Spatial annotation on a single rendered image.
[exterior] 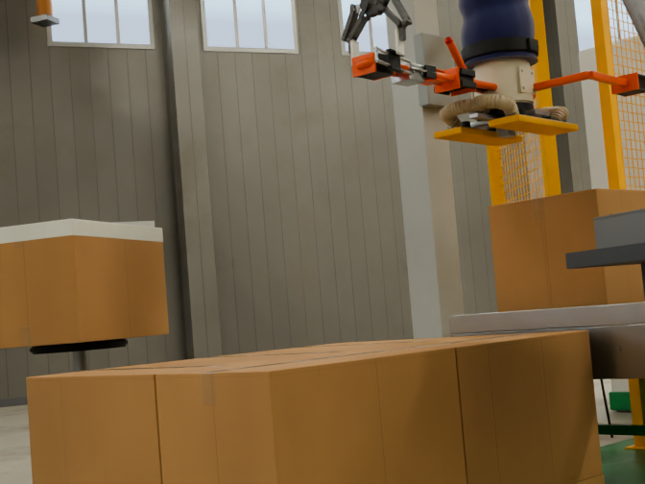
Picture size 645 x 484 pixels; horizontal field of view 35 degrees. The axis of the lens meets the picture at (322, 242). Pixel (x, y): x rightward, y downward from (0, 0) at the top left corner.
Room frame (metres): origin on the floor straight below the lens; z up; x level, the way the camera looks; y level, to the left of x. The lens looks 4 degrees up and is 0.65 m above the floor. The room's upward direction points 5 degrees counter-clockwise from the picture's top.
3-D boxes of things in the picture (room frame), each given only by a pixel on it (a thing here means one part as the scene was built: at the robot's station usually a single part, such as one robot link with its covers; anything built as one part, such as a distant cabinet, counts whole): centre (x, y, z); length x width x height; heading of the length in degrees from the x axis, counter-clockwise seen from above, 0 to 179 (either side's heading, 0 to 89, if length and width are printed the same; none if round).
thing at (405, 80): (2.70, -0.26, 1.26); 0.07 x 0.07 x 0.04; 48
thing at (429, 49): (4.29, -0.53, 1.62); 0.20 x 0.05 x 0.30; 134
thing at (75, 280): (3.69, 0.89, 0.82); 0.60 x 0.40 x 0.40; 160
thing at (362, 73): (2.60, -0.17, 1.26); 0.08 x 0.07 x 0.05; 138
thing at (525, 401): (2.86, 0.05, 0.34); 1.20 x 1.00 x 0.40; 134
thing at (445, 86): (2.86, -0.40, 1.26); 0.10 x 0.08 x 0.06; 48
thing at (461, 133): (3.11, -0.50, 1.16); 0.34 x 0.10 x 0.05; 138
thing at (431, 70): (2.60, -0.25, 1.26); 0.31 x 0.03 x 0.05; 151
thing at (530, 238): (3.36, -0.89, 0.75); 0.60 x 0.40 x 0.40; 133
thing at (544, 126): (2.98, -0.64, 1.16); 0.34 x 0.10 x 0.05; 138
